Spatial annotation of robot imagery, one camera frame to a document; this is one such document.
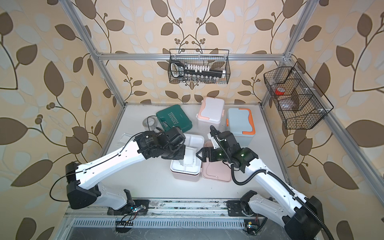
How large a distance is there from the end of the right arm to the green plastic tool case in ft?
Answer: 1.33

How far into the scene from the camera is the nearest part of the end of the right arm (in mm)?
535

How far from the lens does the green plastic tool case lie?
1.06m
